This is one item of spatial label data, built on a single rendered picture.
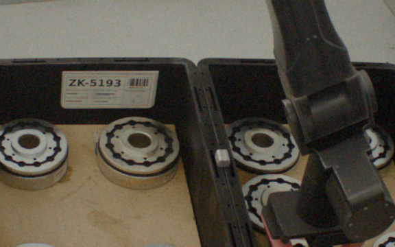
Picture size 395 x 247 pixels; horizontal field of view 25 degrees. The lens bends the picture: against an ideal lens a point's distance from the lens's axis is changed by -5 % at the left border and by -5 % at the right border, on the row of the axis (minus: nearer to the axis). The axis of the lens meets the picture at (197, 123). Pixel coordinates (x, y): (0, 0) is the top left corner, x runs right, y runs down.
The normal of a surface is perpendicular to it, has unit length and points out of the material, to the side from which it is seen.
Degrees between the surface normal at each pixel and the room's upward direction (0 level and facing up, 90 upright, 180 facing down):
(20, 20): 0
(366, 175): 24
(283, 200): 0
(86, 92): 90
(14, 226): 0
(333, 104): 53
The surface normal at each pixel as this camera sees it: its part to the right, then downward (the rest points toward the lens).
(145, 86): 0.16, 0.65
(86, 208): 0.13, -0.76
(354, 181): -0.25, -0.62
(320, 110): 0.05, 0.15
